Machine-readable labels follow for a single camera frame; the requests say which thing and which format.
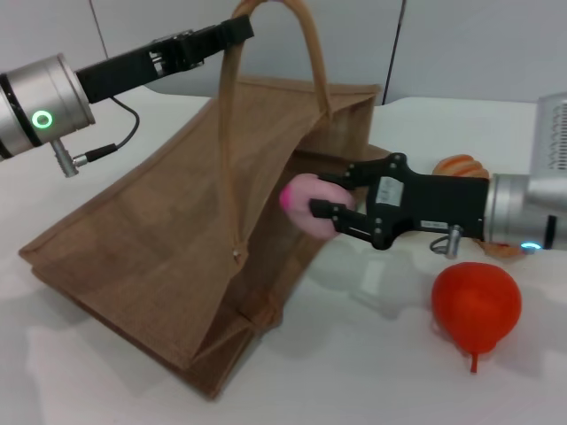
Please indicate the silver plug on right gripper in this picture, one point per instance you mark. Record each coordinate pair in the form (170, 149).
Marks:
(452, 241)

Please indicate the pink toy peach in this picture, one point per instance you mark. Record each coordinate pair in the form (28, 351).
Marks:
(310, 190)

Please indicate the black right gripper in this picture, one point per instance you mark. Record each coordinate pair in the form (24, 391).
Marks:
(434, 203)

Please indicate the dark thin wall pole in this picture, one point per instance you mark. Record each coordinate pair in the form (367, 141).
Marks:
(394, 44)

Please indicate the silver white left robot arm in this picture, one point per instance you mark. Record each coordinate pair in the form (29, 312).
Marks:
(40, 106)

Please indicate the brown woven jute handbag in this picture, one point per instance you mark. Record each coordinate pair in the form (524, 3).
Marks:
(168, 221)

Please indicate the orange striped toy bread loaf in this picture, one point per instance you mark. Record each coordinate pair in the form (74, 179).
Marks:
(460, 166)

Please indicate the orange toy pear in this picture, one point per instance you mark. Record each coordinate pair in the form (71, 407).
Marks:
(474, 303)

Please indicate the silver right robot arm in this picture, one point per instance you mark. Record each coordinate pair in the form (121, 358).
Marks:
(531, 203)

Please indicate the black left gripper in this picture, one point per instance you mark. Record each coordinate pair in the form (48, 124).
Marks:
(133, 66)

